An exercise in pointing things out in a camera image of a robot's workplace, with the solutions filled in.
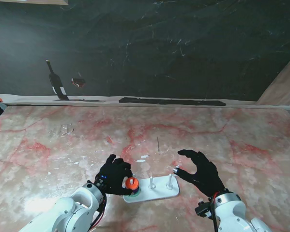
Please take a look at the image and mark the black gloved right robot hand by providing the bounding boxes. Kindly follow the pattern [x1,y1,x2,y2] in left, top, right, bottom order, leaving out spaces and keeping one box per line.
[172,149,225,198]

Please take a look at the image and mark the white Hanoi tower base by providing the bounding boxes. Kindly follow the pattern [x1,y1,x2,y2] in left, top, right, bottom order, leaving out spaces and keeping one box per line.
[122,173,181,203]

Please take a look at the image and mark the large green ring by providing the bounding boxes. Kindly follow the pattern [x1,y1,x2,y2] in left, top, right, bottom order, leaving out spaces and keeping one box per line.
[124,190,141,198]

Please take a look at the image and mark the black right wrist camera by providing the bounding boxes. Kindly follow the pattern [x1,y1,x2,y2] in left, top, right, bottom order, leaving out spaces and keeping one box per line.
[195,202,212,219]

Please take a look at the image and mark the leaning wooden plank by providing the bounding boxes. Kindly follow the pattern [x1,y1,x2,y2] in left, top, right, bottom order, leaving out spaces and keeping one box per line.
[255,58,290,106]

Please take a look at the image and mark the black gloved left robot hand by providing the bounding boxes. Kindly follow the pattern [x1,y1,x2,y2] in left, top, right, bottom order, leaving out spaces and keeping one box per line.
[95,154,133,196]

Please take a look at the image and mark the small orange ring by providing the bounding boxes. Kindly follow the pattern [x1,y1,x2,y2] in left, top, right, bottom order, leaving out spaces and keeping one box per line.
[124,177,139,190]

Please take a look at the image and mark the red black right arm cable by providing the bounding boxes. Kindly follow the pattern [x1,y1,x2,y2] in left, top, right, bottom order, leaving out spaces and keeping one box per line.
[209,191,219,232]

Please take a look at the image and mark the red black left arm cable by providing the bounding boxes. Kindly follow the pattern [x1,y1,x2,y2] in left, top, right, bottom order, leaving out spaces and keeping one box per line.
[90,193,108,230]

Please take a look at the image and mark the red black arm cable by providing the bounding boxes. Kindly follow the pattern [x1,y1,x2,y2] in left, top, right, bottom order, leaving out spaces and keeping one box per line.
[90,193,108,230]
[209,191,219,232]

